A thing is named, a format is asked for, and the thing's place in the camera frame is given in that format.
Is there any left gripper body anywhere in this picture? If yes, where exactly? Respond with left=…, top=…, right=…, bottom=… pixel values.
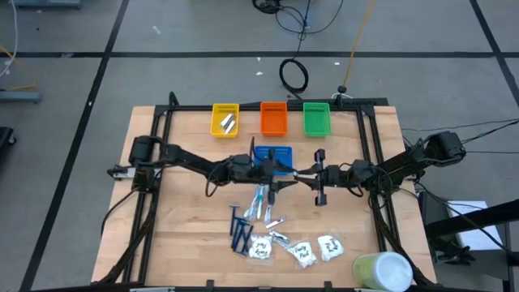
left=249, top=148, right=281, bottom=205

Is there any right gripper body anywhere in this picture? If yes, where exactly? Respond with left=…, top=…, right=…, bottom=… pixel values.
left=315, top=148, right=346, bottom=207

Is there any blue plastic basket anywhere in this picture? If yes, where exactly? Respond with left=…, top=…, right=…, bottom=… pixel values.
left=253, top=145, right=294, bottom=176

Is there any bagged teal toothbrush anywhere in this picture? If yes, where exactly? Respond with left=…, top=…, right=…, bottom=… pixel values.
left=255, top=184, right=266, bottom=220

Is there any bagged blue toothbrush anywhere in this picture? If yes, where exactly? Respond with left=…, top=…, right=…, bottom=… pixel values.
left=242, top=187, right=259, bottom=222

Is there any vanity pack cotton bag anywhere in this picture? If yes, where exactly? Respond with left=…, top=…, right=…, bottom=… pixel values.
left=286, top=241, right=318, bottom=269
left=247, top=234, right=273, bottom=267
left=316, top=234, right=345, bottom=263

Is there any orange plastic basket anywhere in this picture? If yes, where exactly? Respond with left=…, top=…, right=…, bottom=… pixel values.
left=259, top=101, right=289, bottom=138

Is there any green plastic basket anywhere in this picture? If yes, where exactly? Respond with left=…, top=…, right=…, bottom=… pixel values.
left=302, top=101, right=332, bottom=138

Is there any yellow plastic basket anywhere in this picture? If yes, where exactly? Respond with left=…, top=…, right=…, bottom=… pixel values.
left=209, top=102, right=241, bottom=139

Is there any green and white cup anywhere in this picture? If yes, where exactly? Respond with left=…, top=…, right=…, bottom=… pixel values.
left=351, top=251, right=414, bottom=292

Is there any black cart stand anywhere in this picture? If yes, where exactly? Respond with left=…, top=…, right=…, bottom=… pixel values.
left=417, top=190, right=519, bottom=292

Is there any white box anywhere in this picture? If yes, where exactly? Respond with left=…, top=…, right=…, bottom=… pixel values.
left=445, top=200, right=504, bottom=251

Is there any grey metal floor beam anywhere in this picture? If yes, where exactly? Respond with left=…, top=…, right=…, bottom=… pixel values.
left=0, top=90, right=43, bottom=105

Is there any black caster base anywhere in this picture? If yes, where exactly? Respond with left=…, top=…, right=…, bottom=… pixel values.
left=0, top=126, right=17, bottom=148

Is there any grey metal floor plate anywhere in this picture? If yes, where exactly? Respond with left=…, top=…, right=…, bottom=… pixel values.
left=11, top=0, right=82, bottom=10

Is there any coiled black floor cable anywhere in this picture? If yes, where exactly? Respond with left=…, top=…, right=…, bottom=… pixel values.
left=278, top=0, right=311, bottom=95

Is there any black aluminium rig frame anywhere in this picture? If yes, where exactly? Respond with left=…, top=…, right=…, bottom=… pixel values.
left=91, top=91, right=439, bottom=292

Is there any orange floor cable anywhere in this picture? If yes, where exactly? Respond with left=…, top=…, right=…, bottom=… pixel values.
left=342, top=0, right=376, bottom=88

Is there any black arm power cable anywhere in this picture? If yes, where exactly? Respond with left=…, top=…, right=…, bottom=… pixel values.
left=100, top=189, right=139, bottom=238

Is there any black floor cable bundle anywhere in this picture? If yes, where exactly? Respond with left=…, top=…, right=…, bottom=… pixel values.
left=251, top=0, right=345, bottom=36

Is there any yellow floor cable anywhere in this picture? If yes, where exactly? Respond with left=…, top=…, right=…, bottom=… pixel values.
left=0, top=44, right=40, bottom=92

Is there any white floor cable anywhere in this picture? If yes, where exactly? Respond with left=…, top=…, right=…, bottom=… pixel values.
left=0, top=0, right=20, bottom=79

